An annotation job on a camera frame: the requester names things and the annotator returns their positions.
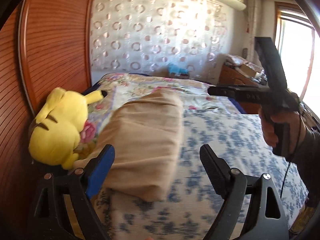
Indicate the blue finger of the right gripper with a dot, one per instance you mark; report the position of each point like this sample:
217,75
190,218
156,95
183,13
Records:
236,90

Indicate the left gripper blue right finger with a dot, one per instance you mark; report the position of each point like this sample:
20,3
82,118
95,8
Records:
265,217

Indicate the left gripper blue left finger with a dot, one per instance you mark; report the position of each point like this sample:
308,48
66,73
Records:
50,215

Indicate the beige printed t-shirt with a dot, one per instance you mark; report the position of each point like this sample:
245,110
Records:
147,136

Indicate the person's dark sleeved forearm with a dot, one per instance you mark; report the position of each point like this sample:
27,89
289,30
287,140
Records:
306,159

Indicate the person's right hand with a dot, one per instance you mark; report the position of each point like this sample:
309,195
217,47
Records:
282,124

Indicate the dark blue mattress edge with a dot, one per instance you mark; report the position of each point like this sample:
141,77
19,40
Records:
237,105

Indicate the cardboard box on cabinet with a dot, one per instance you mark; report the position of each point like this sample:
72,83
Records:
247,70

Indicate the brown wooden low cabinet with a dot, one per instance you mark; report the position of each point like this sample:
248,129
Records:
229,76

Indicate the yellow pikachu plush toy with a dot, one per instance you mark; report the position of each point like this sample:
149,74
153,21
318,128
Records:
54,134

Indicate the blue toy at bed head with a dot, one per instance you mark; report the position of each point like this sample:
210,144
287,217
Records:
175,71

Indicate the cream side window curtain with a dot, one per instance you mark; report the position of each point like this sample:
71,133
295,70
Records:
254,19

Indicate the colourful floral bed sheet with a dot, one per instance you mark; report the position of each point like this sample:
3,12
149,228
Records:
122,88

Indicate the sheer circle pattern curtain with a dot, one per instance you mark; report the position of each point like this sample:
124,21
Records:
144,36

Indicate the brown wooden louvred wardrobe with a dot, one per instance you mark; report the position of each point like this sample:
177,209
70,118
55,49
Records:
44,44

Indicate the window with wooden frame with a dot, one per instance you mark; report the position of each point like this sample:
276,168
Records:
298,46

